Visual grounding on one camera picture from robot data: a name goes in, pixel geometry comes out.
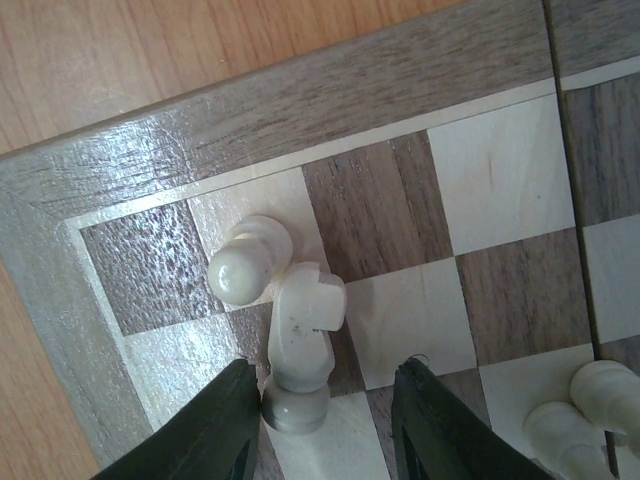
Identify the wooden chess board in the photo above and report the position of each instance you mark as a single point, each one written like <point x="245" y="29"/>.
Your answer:
<point x="472" y="176"/>

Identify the white pawn near corner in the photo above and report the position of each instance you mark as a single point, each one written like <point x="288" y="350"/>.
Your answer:
<point x="257" y="250"/>

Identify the white knight chess piece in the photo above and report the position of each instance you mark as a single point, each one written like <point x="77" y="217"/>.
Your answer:
<point x="309" y="304"/>

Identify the white pawn mid board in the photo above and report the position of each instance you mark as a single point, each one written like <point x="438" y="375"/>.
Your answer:
<point x="567" y="437"/>

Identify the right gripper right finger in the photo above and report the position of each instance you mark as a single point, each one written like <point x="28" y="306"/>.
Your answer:
<point x="436" y="436"/>

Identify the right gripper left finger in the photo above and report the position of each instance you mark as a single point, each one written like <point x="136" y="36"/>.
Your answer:
<point x="214" y="436"/>

